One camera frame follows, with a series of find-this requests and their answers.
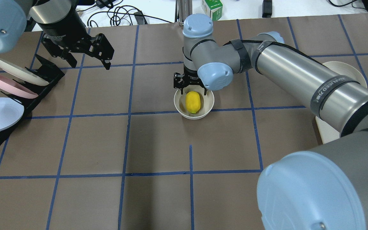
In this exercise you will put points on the yellow lemon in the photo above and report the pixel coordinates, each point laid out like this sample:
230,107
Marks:
193,102

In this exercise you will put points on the cream ceramic bowl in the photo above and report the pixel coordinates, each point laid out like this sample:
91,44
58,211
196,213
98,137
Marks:
206,100

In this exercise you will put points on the black dish rack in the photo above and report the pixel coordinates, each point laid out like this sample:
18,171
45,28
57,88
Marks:
49,72

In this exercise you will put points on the aluminium frame post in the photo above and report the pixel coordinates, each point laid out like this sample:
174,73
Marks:
183,9

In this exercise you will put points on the pink plate in rack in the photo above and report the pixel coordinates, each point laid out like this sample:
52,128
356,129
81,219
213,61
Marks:
15,88

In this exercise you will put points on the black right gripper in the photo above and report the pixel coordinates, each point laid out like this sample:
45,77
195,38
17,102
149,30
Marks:
189,78

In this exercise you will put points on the cream plate in rack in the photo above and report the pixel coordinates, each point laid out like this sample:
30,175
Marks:
22,73

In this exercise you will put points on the cream round plate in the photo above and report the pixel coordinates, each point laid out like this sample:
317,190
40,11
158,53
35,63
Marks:
347,70

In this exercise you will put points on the black power adapter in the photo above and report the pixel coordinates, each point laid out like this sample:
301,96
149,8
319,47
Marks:
267,9

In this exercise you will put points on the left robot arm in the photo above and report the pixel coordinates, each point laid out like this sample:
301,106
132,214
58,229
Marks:
64,31

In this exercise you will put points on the green and white box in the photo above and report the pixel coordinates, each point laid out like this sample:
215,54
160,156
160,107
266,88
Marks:
212,8

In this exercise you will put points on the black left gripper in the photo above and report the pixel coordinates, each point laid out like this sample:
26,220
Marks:
63,26

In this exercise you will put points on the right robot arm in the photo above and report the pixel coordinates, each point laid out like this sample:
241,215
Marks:
218,157

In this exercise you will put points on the cream rectangular tray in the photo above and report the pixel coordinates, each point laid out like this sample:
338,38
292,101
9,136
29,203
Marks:
326,132

